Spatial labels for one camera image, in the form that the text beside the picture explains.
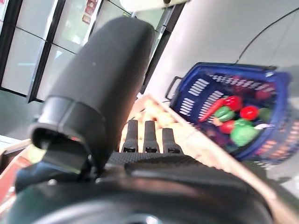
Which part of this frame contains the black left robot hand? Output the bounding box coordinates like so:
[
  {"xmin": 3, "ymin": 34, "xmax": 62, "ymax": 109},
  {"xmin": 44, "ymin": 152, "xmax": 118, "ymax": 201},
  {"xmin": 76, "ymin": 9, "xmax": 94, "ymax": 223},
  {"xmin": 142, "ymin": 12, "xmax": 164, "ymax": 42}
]
[{"xmin": 0, "ymin": 16, "xmax": 274, "ymax": 224}]

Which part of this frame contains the long black floor cable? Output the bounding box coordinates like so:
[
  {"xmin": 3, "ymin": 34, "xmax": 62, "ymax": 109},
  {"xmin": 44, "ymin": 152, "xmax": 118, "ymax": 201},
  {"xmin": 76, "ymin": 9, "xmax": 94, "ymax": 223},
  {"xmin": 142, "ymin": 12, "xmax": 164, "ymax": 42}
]
[{"xmin": 235, "ymin": 7, "xmax": 299, "ymax": 65}]

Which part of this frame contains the blue plastic shopping basket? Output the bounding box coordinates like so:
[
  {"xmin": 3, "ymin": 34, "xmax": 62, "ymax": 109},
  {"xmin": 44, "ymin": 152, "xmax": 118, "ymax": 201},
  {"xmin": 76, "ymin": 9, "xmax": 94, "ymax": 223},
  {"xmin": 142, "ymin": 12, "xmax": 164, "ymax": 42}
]
[{"xmin": 164, "ymin": 62, "xmax": 292, "ymax": 161}]

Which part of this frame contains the wooden display shelf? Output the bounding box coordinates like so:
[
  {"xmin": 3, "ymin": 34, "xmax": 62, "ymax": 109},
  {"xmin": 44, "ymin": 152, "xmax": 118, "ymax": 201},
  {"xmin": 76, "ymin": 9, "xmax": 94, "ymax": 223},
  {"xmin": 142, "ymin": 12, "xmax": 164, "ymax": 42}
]
[{"xmin": 0, "ymin": 140, "xmax": 36, "ymax": 210}]

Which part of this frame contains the small red tomato toy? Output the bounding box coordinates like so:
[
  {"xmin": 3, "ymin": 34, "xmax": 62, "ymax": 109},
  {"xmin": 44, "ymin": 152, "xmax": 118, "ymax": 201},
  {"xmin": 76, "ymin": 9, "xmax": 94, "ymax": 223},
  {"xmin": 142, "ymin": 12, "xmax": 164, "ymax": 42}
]
[{"xmin": 240, "ymin": 105, "xmax": 259, "ymax": 121}]

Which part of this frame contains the white garlic toy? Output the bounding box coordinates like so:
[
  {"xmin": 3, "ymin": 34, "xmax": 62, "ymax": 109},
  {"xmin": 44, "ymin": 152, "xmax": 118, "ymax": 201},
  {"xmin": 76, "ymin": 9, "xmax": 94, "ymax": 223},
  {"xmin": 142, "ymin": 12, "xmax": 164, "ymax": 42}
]
[{"xmin": 253, "ymin": 123, "xmax": 276, "ymax": 130}]

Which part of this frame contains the red paper sign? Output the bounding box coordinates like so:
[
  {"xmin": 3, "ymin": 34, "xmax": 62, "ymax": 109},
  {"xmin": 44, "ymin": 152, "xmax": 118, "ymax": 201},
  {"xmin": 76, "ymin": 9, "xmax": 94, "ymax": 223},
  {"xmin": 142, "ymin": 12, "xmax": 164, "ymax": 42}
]
[{"xmin": 81, "ymin": 0, "xmax": 99, "ymax": 25}]

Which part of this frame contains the small green lettuce toy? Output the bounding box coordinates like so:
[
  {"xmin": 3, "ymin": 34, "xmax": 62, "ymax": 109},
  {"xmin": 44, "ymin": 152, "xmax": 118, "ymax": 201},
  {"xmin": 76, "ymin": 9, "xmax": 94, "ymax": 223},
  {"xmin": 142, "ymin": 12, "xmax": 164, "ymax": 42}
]
[{"xmin": 230, "ymin": 118, "xmax": 260, "ymax": 147}]

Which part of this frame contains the red chili pepper toy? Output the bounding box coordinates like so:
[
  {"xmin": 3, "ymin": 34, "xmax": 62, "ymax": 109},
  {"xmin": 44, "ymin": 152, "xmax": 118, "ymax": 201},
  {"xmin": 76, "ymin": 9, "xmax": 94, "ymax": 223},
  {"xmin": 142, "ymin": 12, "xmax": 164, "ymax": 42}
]
[{"xmin": 198, "ymin": 98, "xmax": 226, "ymax": 122}]

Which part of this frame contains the small green pepper toy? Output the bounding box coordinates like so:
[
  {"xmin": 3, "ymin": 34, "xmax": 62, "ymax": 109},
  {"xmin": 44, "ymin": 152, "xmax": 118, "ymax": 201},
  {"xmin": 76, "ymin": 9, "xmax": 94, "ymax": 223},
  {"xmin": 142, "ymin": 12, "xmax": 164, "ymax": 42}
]
[{"xmin": 214, "ymin": 106, "xmax": 236, "ymax": 122}]

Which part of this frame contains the wooden slat crate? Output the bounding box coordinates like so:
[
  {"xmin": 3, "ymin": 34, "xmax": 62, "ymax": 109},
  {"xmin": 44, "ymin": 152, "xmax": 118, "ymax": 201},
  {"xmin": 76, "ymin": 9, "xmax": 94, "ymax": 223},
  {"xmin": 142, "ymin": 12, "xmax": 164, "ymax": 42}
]
[{"xmin": 119, "ymin": 93, "xmax": 299, "ymax": 224}]

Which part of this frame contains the dark green vegetable toy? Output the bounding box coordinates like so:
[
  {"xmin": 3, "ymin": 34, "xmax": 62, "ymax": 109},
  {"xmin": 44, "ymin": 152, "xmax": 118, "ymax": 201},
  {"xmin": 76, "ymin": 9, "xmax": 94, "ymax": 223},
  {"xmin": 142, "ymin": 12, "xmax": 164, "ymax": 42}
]
[{"xmin": 258, "ymin": 107, "xmax": 273, "ymax": 122}]

